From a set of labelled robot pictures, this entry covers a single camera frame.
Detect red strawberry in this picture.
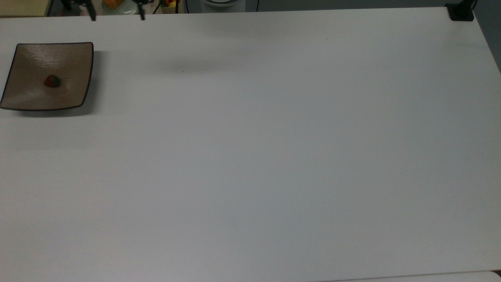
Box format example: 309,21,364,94
43,74,62,89

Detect beige wooden furniture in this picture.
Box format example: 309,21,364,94
0,0,54,17

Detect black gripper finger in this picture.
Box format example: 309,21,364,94
79,0,97,22
133,0,154,21

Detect box of toy fruit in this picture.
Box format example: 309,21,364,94
160,0,183,14

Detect square brown ceramic plate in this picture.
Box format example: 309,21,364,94
0,42,94,111

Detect black clamp mount base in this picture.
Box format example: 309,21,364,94
445,0,477,22

